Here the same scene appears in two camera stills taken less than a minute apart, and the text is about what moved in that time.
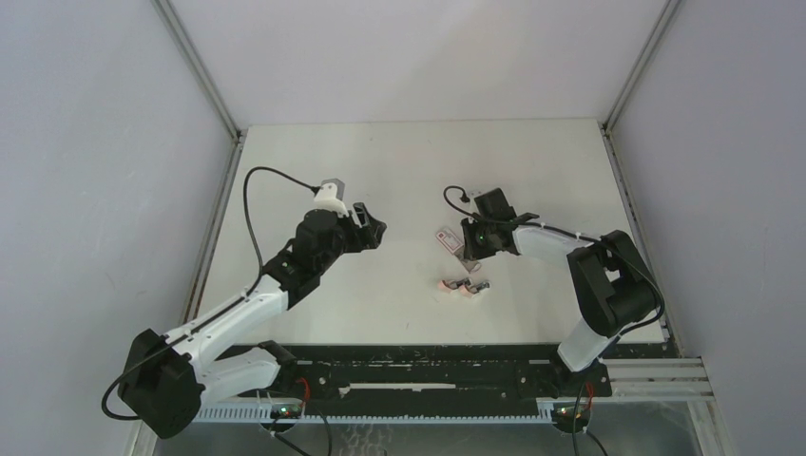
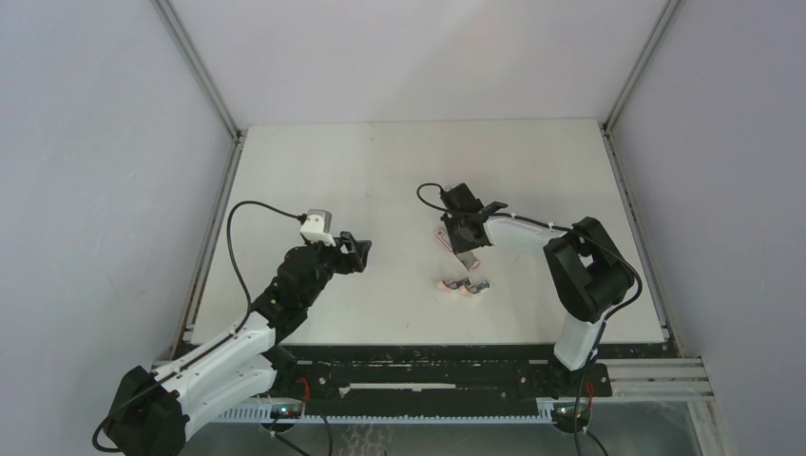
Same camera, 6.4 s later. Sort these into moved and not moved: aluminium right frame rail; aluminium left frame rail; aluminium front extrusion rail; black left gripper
Moved: black left gripper
Not moved: aluminium left frame rail; aluminium right frame rail; aluminium front extrusion rail
